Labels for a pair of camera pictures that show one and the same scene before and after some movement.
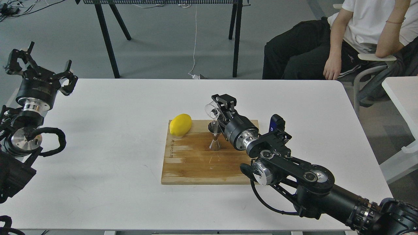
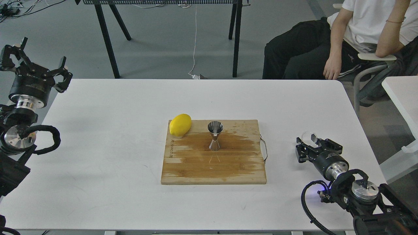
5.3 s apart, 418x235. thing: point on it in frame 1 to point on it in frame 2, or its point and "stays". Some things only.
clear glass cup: [212, 109] to [309, 138]
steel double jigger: [215, 127] stays
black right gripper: [239, 130] to [330, 163]
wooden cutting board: [188, 159] stays
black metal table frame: [236, 6] stays
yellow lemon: [180, 124] stays
